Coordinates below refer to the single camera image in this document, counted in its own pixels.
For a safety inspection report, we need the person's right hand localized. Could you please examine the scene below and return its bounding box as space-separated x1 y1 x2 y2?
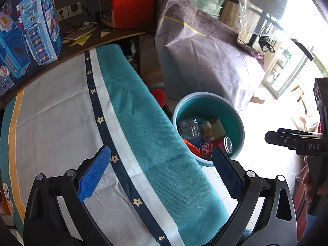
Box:
317 181 328 196

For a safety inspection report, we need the red soda can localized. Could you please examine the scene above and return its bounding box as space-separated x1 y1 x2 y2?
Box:
199 136 233 159

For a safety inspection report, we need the dark wooden desk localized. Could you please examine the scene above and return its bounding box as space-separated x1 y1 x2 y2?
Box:
0 23 157 108

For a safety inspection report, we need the clear plastic water bottle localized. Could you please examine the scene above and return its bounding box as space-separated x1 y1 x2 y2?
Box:
178 116 208 146

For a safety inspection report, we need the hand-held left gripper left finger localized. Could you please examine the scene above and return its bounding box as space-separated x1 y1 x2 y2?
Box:
24 145 113 246

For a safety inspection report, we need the orange wrapper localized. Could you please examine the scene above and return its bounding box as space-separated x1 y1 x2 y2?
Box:
182 138 203 158

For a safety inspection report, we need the black metal rack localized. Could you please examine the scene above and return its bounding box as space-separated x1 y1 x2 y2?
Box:
223 0 315 57

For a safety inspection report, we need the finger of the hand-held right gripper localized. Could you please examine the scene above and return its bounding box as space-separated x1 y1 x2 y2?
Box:
265 130 301 149
278 128 319 137

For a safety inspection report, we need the teal grey star tablecloth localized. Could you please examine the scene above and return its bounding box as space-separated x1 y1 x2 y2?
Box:
0 43 230 246

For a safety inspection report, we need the teal round waste bin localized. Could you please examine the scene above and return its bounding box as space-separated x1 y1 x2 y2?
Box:
172 92 245 167

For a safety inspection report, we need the wooden puzzle board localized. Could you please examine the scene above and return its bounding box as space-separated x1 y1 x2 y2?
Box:
63 28 96 47

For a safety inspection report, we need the black cable bundle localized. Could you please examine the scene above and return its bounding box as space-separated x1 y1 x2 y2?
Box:
257 34 276 53

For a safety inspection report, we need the red plush object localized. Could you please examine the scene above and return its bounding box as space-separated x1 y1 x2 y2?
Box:
150 88 167 108

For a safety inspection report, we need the blue toy box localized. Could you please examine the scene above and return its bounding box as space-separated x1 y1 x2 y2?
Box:
0 0 63 100

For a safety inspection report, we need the purple woven bag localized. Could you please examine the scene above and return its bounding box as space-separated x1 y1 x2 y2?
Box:
155 0 264 113

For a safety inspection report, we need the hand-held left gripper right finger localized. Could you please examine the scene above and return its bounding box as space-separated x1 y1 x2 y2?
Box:
207 146 298 246

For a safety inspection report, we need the red gift box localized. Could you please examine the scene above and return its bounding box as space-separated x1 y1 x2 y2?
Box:
100 0 157 29

